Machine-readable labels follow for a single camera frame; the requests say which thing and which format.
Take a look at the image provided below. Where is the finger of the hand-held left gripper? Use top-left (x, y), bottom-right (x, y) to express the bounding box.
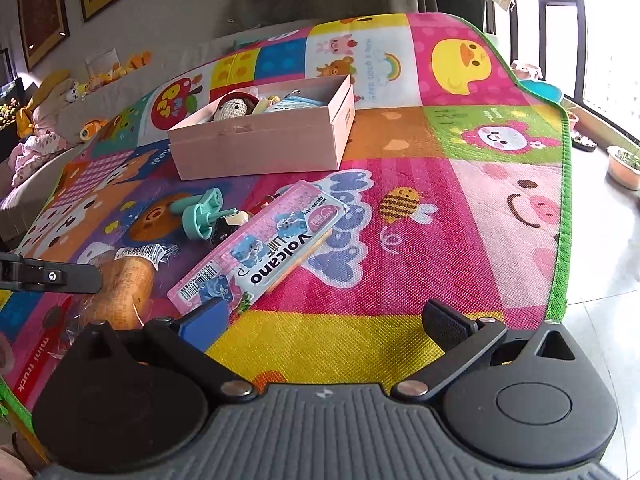
top-left (0, 252), bottom-right (104, 294)

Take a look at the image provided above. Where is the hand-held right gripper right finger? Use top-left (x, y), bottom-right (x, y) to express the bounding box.
top-left (391, 299), bottom-right (583, 401)

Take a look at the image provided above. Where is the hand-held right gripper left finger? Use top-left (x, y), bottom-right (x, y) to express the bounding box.
top-left (75, 299), bottom-right (253, 401)

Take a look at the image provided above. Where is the bread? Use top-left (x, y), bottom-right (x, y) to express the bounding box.
top-left (64, 244), bottom-right (177, 332)

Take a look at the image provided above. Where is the pink toothbrush package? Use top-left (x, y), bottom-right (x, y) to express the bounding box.
top-left (167, 180), bottom-right (351, 320)

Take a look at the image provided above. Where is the mint green toy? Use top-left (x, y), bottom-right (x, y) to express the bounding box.
top-left (172, 186), bottom-right (239, 244)

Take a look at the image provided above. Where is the pink cardboard box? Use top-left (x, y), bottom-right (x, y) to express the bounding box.
top-left (167, 74), bottom-right (357, 182)

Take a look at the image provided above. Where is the crocheted doll with green jacket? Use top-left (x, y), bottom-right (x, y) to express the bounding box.
top-left (212, 91), bottom-right (262, 122)

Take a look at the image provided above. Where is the blue and white pouch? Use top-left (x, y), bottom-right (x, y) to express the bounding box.
top-left (265, 95), bottom-right (329, 114)

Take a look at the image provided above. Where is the small dark toy car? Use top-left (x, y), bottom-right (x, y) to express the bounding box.
top-left (212, 207), bottom-right (266, 249)

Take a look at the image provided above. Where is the colourful cartoon play mat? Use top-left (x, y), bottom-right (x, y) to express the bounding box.
top-left (0, 11), bottom-right (573, 411)

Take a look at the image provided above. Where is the pink cloth bundle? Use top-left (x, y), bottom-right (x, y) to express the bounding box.
top-left (9, 130), bottom-right (68, 188)

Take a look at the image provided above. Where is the orange fish plush toy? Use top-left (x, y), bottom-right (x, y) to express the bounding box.
top-left (79, 118), bottom-right (110, 141)

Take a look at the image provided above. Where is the beige rabbit plush toy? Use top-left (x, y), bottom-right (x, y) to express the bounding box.
top-left (25, 69), bottom-right (83, 121)

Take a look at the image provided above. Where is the yellow plush toy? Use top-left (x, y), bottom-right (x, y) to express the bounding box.
top-left (85, 71), bottom-right (123, 92)

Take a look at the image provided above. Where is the white paper card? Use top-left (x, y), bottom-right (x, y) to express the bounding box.
top-left (86, 48), bottom-right (120, 78)

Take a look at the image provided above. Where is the small plant pot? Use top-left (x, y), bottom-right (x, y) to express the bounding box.
top-left (570, 127), bottom-right (598, 152)

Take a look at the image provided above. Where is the pink pot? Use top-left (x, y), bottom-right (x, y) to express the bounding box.
top-left (510, 59), bottom-right (545, 81)

